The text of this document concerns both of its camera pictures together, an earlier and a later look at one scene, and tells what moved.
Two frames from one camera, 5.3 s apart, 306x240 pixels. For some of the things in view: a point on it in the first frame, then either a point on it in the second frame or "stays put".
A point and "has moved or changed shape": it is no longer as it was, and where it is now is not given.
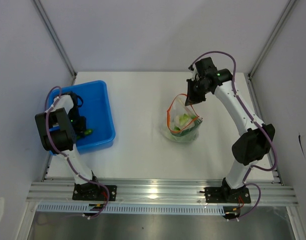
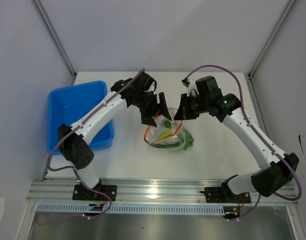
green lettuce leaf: (187, 134) → (189, 139)
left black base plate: (90, 191) stays put
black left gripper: (81, 127) → (147, 117)
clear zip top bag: (183, 124) has moved or changed shape
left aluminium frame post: (55, 39) stays put
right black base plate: (220, 195) stays put
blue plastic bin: (97, 108) stays put
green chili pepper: (86, 132) has moved or changed shape
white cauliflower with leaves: (182, 121) → (168, 136)
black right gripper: (192, 99) → (183, 112)
